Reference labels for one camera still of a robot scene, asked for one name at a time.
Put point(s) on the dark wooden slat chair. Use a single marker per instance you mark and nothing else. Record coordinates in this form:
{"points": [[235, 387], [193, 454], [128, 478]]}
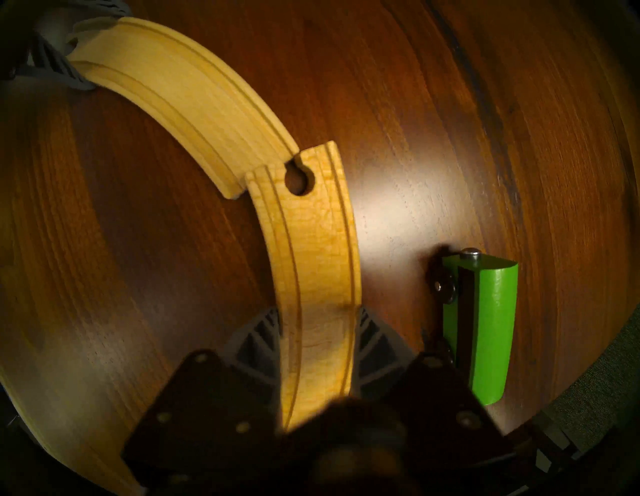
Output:
{"points": [[540, 450]]}

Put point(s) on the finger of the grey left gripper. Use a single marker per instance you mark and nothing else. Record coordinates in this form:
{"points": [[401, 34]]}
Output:
{"points": [[50, 65], [102, 7]]}

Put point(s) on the pale curved wooden track piece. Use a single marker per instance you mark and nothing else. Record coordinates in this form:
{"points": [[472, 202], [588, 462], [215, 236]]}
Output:
{"points": [[190, 100]]}

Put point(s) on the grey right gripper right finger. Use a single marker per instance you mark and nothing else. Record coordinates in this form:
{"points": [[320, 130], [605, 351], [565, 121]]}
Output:
{"points": [[395, 370]]}

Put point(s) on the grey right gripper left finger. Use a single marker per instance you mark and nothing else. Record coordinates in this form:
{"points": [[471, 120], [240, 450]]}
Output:
{"points": [[215, 415]]}

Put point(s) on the yellow curved wooden track piece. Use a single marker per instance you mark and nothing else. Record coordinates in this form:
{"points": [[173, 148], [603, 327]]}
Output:
{"points": [[320, 280]]}

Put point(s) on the green toy train car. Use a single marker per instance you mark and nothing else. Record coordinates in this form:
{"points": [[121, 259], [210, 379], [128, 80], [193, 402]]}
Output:
{"points": [[492, 325]]}

